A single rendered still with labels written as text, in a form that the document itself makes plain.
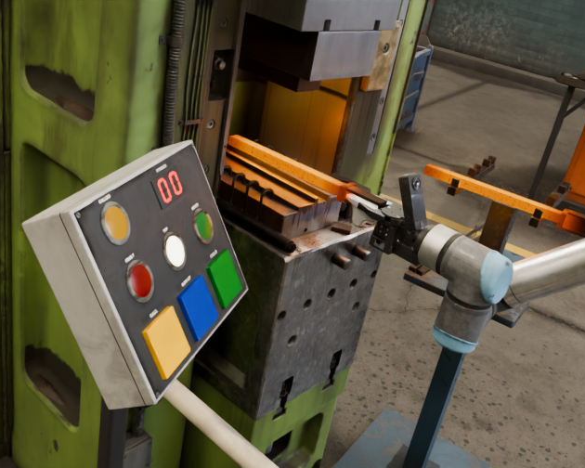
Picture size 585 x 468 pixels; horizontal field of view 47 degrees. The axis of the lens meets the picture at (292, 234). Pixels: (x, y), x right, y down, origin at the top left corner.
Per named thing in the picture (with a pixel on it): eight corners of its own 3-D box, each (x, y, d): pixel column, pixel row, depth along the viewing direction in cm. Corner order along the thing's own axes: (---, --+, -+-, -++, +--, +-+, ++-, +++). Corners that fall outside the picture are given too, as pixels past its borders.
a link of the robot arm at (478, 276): (484, 315, 124) (501, 268, 120) (428, 282, 131) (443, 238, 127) (507, 300, 131) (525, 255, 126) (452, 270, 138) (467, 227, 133)
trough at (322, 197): (330, 200, 153) (331, 194, 153) (314, 204, 149) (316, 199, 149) (209, 136, 176) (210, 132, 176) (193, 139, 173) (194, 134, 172)
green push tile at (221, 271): (243, 287, 114) (228, 248, 112) (225, 309, 108) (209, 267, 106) (234, 289, 115) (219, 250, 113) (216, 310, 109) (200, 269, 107)
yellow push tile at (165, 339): (192, 350, 97) (172, 304, 95) (167, 379, 91) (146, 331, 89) (181, 352, 98) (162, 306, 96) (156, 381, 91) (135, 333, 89)
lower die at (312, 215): (336, 223, 160) (344, 190, 156) (279, 242, 146) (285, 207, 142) (219, 159, 183) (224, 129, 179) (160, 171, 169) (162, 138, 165)
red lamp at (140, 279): (160, 294, 92) (162, 267, 90) (131, 305, 89) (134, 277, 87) (146, 284, 94) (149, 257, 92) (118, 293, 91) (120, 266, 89)
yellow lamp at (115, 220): (136, 239, 90) (138, 209, 88) (106, 247, 86) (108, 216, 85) (123, 228, 91) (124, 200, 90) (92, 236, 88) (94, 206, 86)
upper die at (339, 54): (370, 75, 144) (381, 31, 140) (309, 82, 130) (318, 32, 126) (238, 26, 167) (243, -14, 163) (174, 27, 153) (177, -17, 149)
